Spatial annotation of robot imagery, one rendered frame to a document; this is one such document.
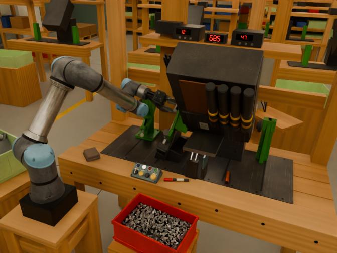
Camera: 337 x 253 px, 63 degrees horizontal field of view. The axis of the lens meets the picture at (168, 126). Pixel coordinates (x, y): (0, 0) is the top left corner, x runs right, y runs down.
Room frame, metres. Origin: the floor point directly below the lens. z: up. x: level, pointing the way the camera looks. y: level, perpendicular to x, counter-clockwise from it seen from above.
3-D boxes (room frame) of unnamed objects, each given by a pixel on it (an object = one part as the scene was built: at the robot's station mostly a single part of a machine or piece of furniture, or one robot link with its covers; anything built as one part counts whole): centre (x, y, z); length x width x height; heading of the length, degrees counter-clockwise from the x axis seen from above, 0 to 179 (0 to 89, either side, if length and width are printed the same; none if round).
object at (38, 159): (1.01, 0.56, 1.11); 0.13 x 0.12 x 0.14; 46
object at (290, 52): (1.67, -0.27, 1.52); 0.90 x 0.25 x 0.04; 69
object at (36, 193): (1.00, 0.55, 0.99); 0.15 x 0.15 x 0.10
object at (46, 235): (1.00, 0.55, 0.83); 0.32 x 0.32 x 0.04; 71
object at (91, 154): (1.38, 0.45, 0.91); 0.10 x 0.08 x 0.03; 30
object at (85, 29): (10.33, 3.30, 0.22); 1.20 x 0.81 x 0.44; 168
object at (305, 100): (1.77, -0.31, 1.23); 1.30 x 0.05 x 0.09; 69
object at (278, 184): (1.42, -0.18, 0.89); 1.10 x 0.42 x 0.02; 69
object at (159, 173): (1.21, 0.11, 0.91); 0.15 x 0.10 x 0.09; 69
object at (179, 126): (1.39, -0.08, 1.17); 0.13 x 0.12 x 0.20; 69
